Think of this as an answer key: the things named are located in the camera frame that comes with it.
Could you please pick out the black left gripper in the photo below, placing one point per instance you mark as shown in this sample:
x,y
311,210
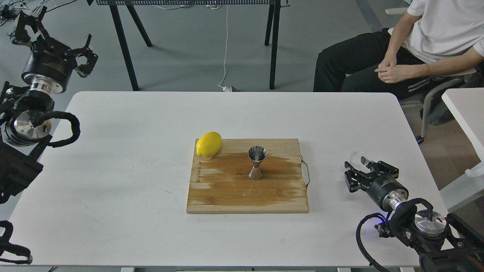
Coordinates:
x,y
45,66

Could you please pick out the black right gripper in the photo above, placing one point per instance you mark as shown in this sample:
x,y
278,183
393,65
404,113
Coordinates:
x,y
380,184

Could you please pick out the clear glass measuring cup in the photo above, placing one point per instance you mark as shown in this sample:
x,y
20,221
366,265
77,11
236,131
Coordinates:
x,y
359,160

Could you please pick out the steel double jigger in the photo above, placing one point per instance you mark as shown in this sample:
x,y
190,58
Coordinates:
x,y
256,154

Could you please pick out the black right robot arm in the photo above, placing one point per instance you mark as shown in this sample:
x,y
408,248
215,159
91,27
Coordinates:
x,y
443,243

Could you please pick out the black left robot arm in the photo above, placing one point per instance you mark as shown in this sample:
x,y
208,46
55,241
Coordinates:
x,y
29,122

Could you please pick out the person's left hand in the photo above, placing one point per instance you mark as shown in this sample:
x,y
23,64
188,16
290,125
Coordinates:
x,y
402,72

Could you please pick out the person's right hand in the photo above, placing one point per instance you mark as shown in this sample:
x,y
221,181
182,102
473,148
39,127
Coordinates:
x,y
387,62

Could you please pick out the grey chair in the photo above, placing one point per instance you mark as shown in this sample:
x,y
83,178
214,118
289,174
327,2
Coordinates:
x,y
433,111

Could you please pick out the white side table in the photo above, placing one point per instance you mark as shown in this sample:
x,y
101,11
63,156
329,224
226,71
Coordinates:
x,y
467,107

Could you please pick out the seated person white shirt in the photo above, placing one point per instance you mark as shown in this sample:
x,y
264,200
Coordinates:
x,y
447,35

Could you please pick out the wooden cutting board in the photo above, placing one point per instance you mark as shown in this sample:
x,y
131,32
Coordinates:
x,y
221,184

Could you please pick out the yellow lemon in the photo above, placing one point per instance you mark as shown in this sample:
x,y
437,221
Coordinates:
x,y
209,144

